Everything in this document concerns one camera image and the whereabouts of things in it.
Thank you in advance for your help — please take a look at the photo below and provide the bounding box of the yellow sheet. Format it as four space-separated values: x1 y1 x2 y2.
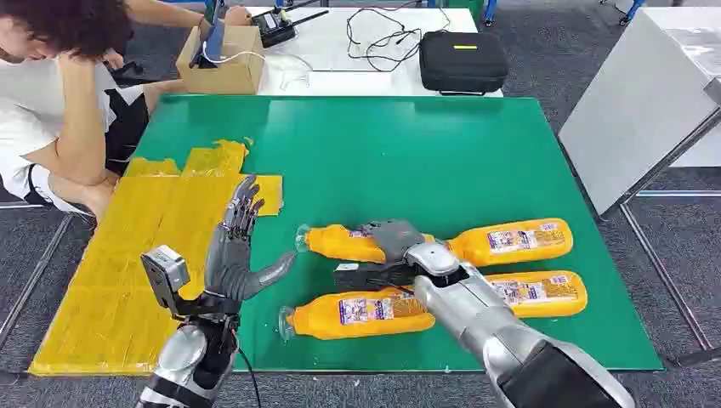
28 139 285 377

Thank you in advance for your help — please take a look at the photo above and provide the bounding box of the person's left hand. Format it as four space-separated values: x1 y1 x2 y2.
224 5 253 27

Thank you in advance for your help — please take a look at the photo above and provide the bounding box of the person's right hand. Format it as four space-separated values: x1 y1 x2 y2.
56 48 126 73

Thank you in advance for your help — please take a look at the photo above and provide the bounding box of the green crate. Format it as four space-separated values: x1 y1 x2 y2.
445 0 485 19

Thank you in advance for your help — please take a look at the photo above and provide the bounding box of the white cable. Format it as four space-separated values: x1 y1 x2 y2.
202 48 314 91

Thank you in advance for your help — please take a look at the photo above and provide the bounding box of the grey metal table frame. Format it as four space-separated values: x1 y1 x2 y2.
0 202 77 350
619 191 721 367

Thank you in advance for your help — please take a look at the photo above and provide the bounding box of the black radio controller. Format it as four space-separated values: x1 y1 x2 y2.
252 6 331 49

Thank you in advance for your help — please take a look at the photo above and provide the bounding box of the pale grey table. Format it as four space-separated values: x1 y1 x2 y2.
557 6 721 218

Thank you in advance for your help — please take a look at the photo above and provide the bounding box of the black cable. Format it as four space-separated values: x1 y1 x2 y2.
344 0 451 73

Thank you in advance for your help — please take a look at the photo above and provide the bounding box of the green table mat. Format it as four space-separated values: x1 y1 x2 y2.
132 94 665 373

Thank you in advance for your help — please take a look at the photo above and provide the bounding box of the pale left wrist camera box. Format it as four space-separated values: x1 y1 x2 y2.
140 245 191 315

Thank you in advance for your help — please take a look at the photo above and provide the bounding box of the black carrying case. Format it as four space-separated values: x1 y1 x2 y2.
418 31 510 96

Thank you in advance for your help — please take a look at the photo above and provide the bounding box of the orange drink bottle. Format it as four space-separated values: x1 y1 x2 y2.
294 223 438 264
447 218 575 268
278 288 436 342
485 270 588 320

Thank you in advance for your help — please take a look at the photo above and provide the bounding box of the white table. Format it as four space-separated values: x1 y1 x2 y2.
245 6 504 98

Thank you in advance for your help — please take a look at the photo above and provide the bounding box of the blue upright device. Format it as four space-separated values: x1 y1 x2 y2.
190 0 228 70

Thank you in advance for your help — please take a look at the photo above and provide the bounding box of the dark right wrist camera box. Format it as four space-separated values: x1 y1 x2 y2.
333 261 421 292

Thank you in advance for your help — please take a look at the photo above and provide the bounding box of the cardboard box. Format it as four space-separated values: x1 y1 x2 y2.
176 25 266 96

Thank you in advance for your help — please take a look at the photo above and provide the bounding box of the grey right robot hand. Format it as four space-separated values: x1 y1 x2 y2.
363 219 427 266

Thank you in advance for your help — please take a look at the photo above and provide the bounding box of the black office chair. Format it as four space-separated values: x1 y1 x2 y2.
106 31 148 86

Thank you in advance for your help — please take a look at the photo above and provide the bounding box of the person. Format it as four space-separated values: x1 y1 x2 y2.
0 0 253 221

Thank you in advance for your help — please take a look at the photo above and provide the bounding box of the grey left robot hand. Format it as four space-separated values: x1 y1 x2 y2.
203 174 298 303

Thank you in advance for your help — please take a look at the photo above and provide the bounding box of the blue metal rack frame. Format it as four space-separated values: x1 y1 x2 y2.
483 0 646 26

